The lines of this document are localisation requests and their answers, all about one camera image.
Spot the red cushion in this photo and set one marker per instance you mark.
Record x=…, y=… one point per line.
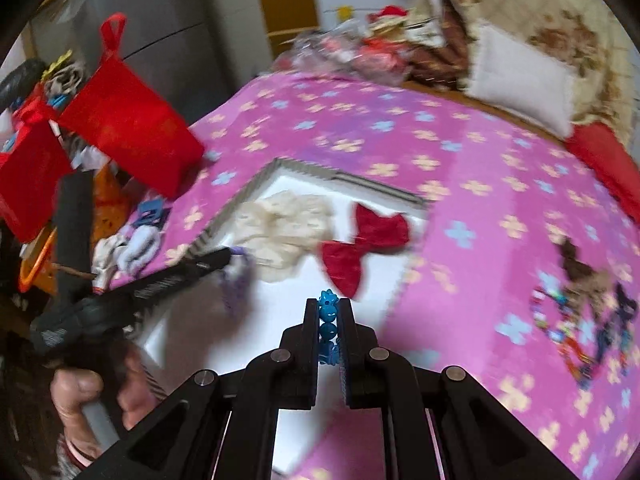
x=597, y=147

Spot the brown leopard bow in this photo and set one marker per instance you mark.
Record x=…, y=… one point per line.
x=585, y=284

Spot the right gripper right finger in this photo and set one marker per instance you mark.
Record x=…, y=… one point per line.
x=442, y=425

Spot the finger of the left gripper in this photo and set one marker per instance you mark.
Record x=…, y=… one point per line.
x=182, y=275
x=73, y=219

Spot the grey refrigerator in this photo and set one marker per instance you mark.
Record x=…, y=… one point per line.
x=167, y=43

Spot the blue hair claw clip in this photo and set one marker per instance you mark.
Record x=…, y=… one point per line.
x=151, y=213

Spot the blue striped wrist watch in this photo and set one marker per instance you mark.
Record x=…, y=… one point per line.
x=618, y=328

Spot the beige floral quilt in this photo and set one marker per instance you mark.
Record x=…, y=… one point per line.
x=585, y=35

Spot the white fuzzy sock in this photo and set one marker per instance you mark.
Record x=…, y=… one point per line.
x=140, y=250

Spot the pink floral bed sheet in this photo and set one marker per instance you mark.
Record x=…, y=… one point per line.
x=501, y=198

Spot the santa plush toy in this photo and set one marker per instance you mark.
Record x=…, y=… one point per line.
x=388, y=20

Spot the clear plastic bag pile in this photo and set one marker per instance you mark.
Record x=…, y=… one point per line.
x=348, y=50

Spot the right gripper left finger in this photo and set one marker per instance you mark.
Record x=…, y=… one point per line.
x=221, y=426

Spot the large red gift bag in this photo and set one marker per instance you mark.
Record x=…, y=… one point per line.
x=116, y=112

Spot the cream dotted scrunchie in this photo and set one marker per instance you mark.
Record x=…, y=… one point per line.
x=279, y=230

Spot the orange plastic basket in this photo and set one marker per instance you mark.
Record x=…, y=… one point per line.
x=112, y=207

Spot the red satin bow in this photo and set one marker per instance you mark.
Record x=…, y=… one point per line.
x=375, y=234

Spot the striped white jewelry tray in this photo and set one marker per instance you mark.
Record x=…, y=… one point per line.
x=195, y=330

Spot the white small pillow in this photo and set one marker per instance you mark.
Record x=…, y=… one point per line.
x=509, y=74

